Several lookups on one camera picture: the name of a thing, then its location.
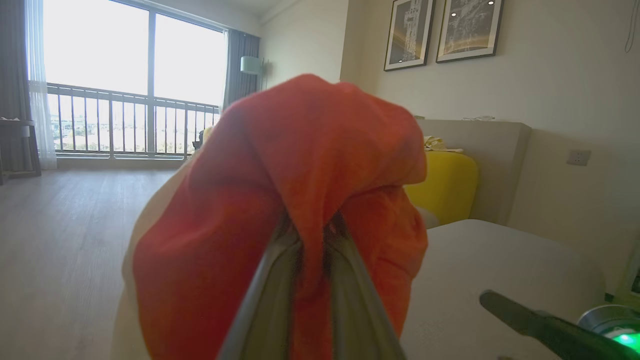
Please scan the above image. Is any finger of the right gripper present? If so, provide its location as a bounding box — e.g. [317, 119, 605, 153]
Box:
[479, 289, 640, 360]

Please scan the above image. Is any yellow chair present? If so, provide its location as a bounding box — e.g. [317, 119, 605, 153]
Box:
[403, 150, 480, 227]

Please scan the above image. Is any grey sofa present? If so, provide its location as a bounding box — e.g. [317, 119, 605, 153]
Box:
[110, 150, 607, 360]

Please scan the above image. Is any pale yellow cloth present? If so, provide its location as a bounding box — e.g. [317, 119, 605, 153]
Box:
[423, 135, 464, 154]

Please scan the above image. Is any floor lamp with pale shade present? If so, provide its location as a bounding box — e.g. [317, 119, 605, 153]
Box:
[240, 55, 268, 92]

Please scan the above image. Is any narrow framed wall picture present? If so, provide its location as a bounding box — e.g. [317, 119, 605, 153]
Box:
[383, 0, 436, 72]

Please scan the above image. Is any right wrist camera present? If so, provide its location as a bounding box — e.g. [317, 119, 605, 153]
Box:
[577, 304, 640, 353]

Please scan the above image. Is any dark wooden side table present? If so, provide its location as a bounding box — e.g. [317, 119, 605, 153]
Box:
[0, 118, 43, 185]

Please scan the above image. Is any sheer white curtain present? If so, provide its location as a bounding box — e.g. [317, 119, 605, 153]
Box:
[26, 0, 58, 171]

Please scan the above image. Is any grey window frame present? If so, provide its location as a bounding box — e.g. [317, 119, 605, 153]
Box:
[42, 0, 229, 160]

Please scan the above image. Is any balcony railing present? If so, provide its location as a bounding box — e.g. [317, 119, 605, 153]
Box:
[30, 81, 221, 156]

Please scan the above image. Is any red garment with white stripes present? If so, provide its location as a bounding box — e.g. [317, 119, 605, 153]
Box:
[132, 73, 430, 360]

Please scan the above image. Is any wide framed wall picture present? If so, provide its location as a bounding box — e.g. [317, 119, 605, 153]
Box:
[435, 0, 505, 64]

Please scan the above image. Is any thin hanging wall cable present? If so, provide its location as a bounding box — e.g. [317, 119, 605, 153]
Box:
[624, 0, 640, 54]

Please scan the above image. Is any white wall socket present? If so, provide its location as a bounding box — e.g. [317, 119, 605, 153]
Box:
[566, 149, 592, 167]

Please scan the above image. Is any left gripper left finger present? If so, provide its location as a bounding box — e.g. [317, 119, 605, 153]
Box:
[217, 220, 304, 360]

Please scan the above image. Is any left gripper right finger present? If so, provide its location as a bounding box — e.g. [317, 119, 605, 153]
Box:
[325, 215, 407, 360]

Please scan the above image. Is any grey curtain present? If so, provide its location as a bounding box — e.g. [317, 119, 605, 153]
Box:
[223, 29, 261, 110]

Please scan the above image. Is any beige headboard cabinet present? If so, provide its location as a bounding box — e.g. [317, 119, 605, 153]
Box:
[414, 118, 533, 226]

